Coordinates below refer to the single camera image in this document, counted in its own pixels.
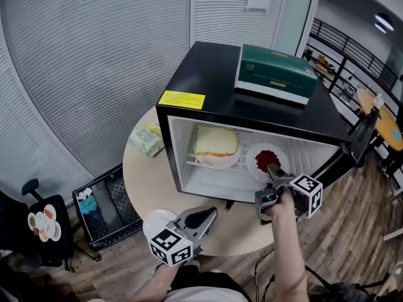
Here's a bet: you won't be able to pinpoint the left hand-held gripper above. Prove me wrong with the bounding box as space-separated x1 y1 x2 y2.
149 206 219 267

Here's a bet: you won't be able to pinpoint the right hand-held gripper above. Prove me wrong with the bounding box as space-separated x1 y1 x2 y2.
254 163 324 226

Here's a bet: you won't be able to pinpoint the white plate with red beans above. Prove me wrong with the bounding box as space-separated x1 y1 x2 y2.
246 142 291 184

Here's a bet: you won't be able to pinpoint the plain white plate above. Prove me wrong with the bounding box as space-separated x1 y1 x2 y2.
142 208 179 240

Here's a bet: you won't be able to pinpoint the white plate with bread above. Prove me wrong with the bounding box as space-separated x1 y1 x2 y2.
195 140 242 170

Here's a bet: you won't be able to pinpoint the black mini fridge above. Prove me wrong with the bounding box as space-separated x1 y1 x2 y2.
156 41 380 204

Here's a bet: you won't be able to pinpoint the pile of small food plates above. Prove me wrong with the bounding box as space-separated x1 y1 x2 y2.
27 203 62 243

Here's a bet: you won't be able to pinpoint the person's right forearm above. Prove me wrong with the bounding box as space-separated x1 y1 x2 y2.
270 214 312 302

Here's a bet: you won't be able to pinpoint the person's left forearm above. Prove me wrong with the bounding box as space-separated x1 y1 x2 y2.
130 262 190 302

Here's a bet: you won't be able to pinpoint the person's right hand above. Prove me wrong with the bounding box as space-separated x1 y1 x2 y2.
264 187 297 220

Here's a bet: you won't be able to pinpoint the pile of red beans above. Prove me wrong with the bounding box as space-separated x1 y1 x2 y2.
254 150 282 172

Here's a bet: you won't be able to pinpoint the person's black white clothing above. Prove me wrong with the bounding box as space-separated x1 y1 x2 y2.
162 266 253 302

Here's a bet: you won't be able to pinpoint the large white bread slice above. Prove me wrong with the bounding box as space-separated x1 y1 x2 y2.
193 125 239 157

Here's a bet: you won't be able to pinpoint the black plastic crate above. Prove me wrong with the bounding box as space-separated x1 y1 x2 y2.
71 167 145 252

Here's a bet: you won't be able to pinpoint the green white wrapped packet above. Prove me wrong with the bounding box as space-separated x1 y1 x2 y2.
128 122 166 159

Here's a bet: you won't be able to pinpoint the green rectangular box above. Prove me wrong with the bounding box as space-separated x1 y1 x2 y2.
234 44 319 106

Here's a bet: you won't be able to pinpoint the brown wrist band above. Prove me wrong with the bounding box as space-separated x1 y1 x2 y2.
284 268 308 291

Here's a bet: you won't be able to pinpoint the blue cloth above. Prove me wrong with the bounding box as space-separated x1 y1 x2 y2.
78 196 98 216

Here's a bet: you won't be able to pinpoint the round wooden side table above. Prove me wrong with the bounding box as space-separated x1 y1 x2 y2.
356 88 403 152

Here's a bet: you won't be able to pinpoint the yellow warning sticker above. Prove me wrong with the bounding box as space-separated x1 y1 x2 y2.
158 90 206 110

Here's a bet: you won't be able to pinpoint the crumpled white paper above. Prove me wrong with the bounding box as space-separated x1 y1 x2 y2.
76 186 94 201

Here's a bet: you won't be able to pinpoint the black bag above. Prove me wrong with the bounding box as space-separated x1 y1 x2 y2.
304 264 403 302

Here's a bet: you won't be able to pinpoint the black office chair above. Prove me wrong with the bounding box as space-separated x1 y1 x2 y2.
0 178 76 272

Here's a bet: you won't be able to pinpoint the black metal railing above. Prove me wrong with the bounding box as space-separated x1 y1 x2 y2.
307 17 403 109

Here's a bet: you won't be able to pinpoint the frosted glass door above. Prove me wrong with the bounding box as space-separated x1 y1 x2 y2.
272 0 316 57

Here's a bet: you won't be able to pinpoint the white window blinds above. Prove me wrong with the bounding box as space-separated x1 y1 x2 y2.
0 0 191 198
191 0 287 48

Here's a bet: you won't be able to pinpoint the ceiling light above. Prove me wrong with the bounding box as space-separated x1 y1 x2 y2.
373 12 395 33

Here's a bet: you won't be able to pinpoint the thin black cable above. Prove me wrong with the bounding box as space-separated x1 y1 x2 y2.
253 248 276 302

